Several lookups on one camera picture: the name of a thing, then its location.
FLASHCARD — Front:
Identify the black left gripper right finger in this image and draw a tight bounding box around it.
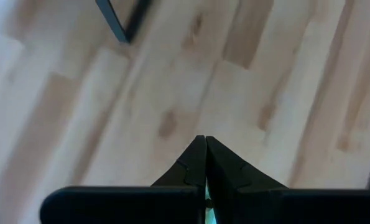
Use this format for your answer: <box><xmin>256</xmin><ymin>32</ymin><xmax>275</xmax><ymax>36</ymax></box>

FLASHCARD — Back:
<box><xmin>205</xmin><ymin>136</ymin><xmax>370</xmax><ymax>224</ymax></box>

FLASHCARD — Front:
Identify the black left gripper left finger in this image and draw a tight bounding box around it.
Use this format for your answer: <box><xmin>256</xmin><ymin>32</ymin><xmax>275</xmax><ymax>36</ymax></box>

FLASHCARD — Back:
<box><xmin>40</xmin><ymin>135</ymin><xmax>208</xmax><ymax>224</ymax></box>

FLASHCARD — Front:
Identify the black perforated metal stand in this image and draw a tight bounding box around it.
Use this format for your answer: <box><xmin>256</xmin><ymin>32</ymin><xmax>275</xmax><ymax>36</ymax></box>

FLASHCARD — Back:
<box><xmin>95</xmin><ymin>0</ymin><xmax>153</xmax><ymax>44</ymax></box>

